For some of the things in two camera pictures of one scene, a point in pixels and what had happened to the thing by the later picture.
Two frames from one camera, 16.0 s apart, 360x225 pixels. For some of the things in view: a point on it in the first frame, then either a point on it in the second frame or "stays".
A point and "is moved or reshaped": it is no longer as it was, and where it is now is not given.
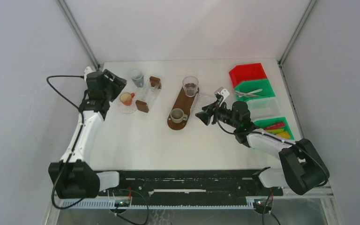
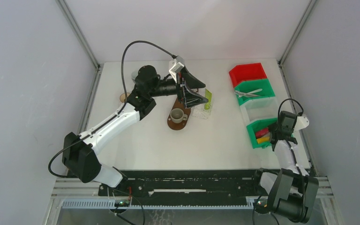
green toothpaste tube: x=275 y=131 is moved or reshaped
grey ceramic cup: x=177 y=116 stays
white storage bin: x=264 y=108 stays
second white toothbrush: x=248 y=94 stays
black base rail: x=191 y=188 stays
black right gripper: x=210 y=109 -> x=293 y=126
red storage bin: x=242 y=73 stays
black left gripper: x=118 y=83 -> x=191 y=98
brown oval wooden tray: x=184 y=102 stays
